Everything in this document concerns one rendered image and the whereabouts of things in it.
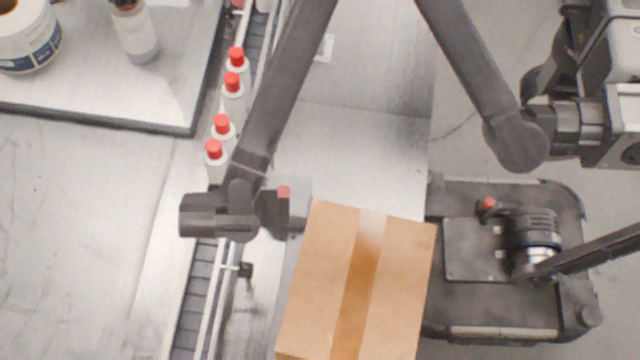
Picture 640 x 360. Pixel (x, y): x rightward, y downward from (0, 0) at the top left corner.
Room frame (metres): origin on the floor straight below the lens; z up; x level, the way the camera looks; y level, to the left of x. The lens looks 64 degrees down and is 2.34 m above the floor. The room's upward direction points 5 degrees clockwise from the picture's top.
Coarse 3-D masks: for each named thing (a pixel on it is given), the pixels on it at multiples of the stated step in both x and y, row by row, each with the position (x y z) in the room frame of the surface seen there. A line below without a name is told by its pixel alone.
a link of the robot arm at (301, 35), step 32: (320, 0) 0.62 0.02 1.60; (288, 32) 0.60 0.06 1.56; (320, 32) 0.60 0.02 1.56; (288, 64) 0.57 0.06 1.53; (256, 96) 0.54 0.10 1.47; (288, 96) 0.54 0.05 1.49; (256, 128) 0.50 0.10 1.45; (256, 160) 0.47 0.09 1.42; (224, 192) 0.43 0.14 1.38; (256, 192) 0.43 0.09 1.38
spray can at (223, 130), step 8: (216, 120) 0.72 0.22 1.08; (224, 120) 0.72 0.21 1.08; (216, 128) 0.71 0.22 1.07; (224, 128) 0.71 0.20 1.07; (232, 128) 0.73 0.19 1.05; (216, 136) 0.70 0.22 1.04; (224, 136) 0.71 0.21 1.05; (232, 136) 0.71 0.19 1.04; (224, 144) 0.70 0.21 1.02; (232, 144) 0.71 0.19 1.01
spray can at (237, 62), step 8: (232, 48) 0.90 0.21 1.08; (240, 48) 0.90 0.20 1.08; (232, 56) 0.88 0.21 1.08; (240, 56) 0.88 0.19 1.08; (232, 64) 0.88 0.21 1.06; (240, 64) 0.88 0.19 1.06; (248, 64) 0.89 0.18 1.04; (240, 72) 0.87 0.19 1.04; (248, 72) 0.89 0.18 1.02; (240, 80) 0.87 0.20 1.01; (248, 80) 0.88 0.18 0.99; (248, 88) 0.88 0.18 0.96; (248, 96) 0.88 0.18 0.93; (248, 104) 0.88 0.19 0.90
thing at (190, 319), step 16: (256, 16) 1.16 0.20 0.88; (256, 32) 1.11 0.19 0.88; (272, 32) 1.11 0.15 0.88; (256, 48) 1.06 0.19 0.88; (272, 48) 1.06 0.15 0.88; (256, 64) 1.01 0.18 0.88; (208, 240) 0.53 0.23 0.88; (192, 256) 0.49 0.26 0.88; (208, 256) 0.50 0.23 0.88; (224, 256) 0.50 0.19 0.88; (192, 272) 0.46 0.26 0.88; (208, 272) 0.46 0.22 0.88; (224, 272) 0.46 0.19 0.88; (192, 288) 0.42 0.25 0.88; (208, 288) 0.42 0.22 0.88; (192, 304) 0.39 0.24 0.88; (192, 320) 0.35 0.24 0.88; (176, 336) 0.32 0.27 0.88; (192, 336) 0.32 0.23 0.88; (208, 336) 0.32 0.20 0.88; (176, 352) 0.28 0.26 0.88; (192, 352) 0.29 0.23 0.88
